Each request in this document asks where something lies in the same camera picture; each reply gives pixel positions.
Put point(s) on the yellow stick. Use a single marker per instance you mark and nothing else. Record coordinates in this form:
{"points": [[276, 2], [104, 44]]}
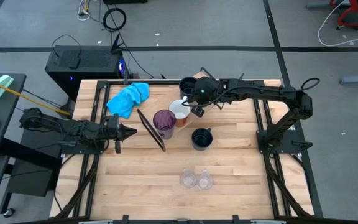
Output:
{"points": [[26, 96]]}

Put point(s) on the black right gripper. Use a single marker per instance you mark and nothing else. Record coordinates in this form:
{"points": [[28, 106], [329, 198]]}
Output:
{"points": [[205, 90]]}

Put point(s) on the black side desk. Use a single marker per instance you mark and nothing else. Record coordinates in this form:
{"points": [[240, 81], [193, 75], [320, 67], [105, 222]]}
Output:
{"points": [[5, 109]]}

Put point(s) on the black computer tower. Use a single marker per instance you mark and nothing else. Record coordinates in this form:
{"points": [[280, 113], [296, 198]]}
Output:
{"points": [[89, 62]]}

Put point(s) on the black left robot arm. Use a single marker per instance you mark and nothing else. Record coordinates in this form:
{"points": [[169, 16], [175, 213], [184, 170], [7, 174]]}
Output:
{"points": [[45, 121]]}

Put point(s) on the purple faceted plastic tumbler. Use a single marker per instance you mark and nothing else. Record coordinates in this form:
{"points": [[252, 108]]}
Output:
{"points": [[164, 119]]}

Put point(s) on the orange cup white inside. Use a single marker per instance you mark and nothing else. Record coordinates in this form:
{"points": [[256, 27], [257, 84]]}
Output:
{"points": [[179, 109]]}

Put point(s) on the black wifi antenna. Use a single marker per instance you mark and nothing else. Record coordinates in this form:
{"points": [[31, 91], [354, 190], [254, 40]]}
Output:
{"points": [[116, 43]]}

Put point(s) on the mint green stapler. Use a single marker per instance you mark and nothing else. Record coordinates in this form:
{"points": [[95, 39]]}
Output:
{"points": [[2, 83]]}

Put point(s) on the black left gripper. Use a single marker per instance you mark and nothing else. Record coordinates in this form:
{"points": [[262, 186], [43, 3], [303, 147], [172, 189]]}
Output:
{"points": [[112, 130]]}

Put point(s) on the black table frame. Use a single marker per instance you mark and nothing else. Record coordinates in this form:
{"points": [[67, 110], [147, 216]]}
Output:
{"points": [[160, 82]]}

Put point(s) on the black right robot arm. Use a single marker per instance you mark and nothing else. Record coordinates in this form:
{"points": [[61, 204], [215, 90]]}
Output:
{"points": [[259, 91]]}

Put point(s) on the black mug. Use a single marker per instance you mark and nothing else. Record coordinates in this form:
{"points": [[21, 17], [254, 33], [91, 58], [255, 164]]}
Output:
{"points": [[186, 84], [202, 139]]}

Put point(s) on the teal cloth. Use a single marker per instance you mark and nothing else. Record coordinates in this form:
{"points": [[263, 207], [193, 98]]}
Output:
{"points": [[126, 99]]}

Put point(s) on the red chair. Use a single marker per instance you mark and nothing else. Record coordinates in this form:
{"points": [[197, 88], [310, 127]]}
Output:
{"points": [[340, 20]]}

